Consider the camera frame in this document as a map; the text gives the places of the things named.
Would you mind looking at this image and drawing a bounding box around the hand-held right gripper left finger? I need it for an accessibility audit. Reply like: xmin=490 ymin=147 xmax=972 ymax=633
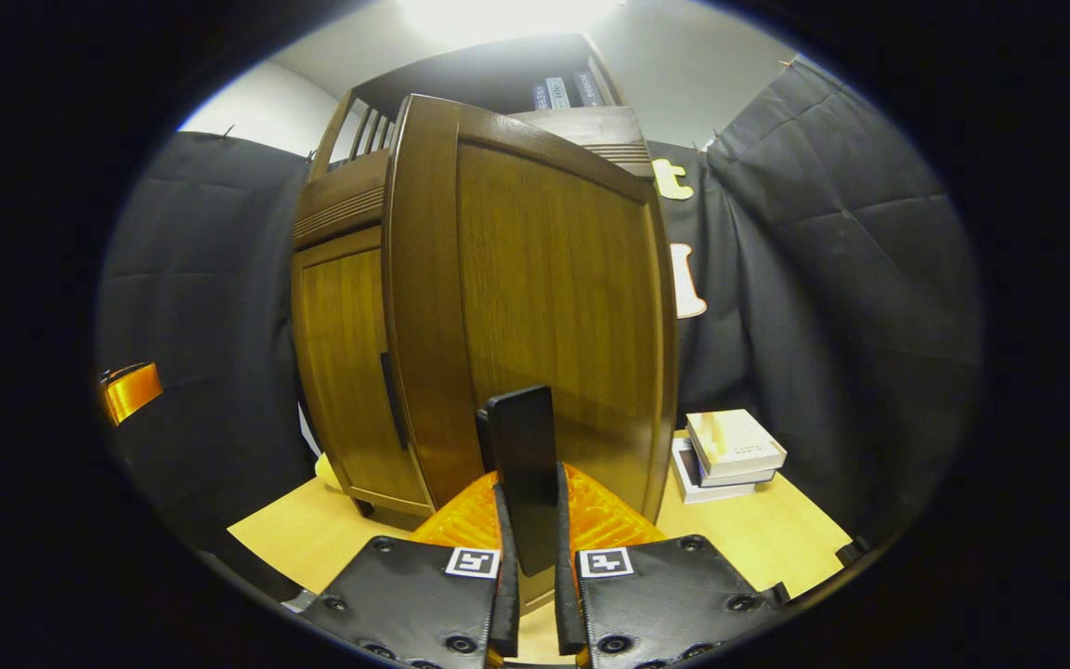
xmin=298 ymin=469 xmax=522 ymax=669

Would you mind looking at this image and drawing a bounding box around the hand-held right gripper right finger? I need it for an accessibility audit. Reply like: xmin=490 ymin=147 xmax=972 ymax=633
xmin=554 ymin=462 xmax=791 ymax=669

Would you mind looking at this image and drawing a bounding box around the wooden double-door shoe cabinet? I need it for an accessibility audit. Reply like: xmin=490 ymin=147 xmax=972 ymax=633
xmin=290 ymin=33 xmax=657 ymax=521

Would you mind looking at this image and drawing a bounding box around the white book with dark cover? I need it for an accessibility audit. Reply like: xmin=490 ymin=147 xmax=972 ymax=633
xmin=670 ymin=437 xmax=759 ymax=505

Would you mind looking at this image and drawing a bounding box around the thin grey book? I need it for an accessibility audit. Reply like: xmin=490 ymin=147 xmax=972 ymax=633
xmin=693 ymin=465 xmax=777 ymax=489

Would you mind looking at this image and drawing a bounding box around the thick cream book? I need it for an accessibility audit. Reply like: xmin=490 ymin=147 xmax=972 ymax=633
xmin=686 ymin=409 xmax=789 ymax=479

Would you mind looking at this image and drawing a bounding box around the black backdrop cloth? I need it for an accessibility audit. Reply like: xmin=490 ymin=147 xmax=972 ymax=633
xmin=94 ymin=58 xmax=984 ymax=558

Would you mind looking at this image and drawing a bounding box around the large ceiling light panel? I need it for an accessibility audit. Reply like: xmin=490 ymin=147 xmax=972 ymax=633
xmin=396 ymin=0 xmax=624 ymax=43

